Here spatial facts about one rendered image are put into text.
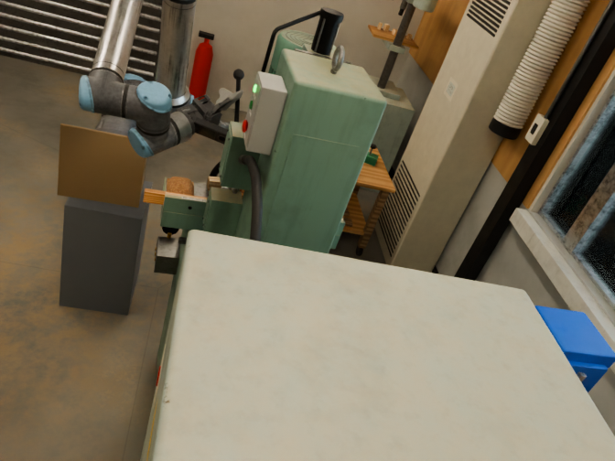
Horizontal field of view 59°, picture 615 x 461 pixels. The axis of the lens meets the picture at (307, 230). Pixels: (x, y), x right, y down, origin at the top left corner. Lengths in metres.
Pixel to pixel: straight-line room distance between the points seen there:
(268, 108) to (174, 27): 0.86
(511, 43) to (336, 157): 1.80
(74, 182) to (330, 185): 1.30
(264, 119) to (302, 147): 0.11
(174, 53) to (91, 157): 0.53
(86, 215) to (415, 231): 1.87
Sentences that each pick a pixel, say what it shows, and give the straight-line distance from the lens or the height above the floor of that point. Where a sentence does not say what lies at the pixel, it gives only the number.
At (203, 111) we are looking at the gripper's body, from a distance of 1.71.
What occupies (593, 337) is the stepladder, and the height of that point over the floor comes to 1.16.
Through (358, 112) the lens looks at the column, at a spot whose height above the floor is 1.48.
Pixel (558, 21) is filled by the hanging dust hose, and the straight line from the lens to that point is 2.84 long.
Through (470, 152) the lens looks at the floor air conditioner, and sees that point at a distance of 3.14.
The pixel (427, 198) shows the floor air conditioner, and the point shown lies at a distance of 3.21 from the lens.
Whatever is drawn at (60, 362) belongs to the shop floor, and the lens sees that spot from 2.49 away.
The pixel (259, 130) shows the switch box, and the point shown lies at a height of 1.38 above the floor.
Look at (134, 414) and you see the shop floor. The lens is 2.34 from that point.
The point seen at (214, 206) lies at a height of 1.06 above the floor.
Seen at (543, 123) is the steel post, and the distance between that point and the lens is 2.75.
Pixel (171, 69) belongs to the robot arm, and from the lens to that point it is 2.16.
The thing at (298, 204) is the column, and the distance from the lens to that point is 1.34.
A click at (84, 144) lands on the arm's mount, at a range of 2.27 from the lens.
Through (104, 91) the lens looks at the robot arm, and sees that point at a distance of 1.54.
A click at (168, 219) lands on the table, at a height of 0.87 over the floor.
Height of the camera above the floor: 1.90
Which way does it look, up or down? 32 degrees down
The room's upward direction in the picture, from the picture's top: 20 degrees clockwise
